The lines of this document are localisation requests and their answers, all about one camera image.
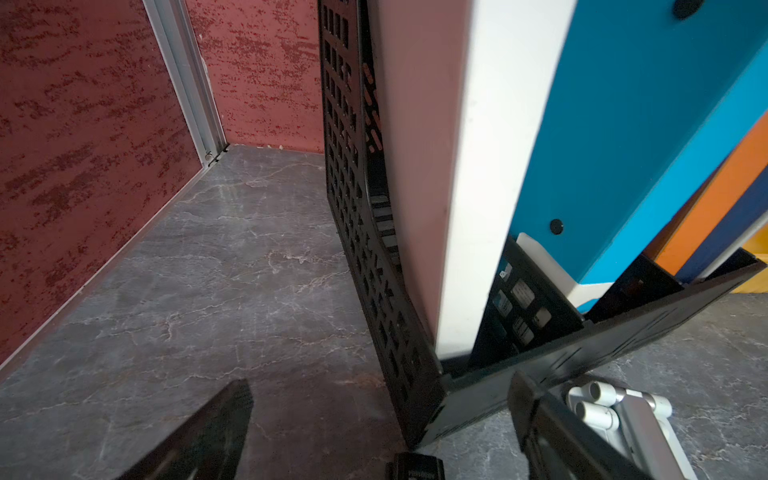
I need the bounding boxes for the black mesh file organizer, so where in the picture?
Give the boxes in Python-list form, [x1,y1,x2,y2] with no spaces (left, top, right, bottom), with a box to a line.
[318,1,764,449]

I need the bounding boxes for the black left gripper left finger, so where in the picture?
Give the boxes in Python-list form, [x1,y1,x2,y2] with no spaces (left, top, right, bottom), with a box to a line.
[120,379,254,479]

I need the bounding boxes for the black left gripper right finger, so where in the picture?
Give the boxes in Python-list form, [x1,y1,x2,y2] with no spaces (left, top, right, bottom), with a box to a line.
[508,371,649,480]

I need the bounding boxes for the white grey book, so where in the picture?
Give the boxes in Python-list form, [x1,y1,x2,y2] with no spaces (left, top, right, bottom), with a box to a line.
[369,1,575,360]

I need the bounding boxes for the left aluminium corner post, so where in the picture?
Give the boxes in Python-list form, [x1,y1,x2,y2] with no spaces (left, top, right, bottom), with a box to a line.
[143,0,228,169]

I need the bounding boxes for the small black device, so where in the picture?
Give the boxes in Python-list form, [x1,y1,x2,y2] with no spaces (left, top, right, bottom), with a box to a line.
[387,452,445,480]

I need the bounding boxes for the teal book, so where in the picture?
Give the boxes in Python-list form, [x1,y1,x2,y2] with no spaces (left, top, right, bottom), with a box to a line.
[510,1,767,312]

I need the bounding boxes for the orange blue book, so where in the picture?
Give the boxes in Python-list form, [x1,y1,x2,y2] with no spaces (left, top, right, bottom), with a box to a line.
[644,116,767,283]

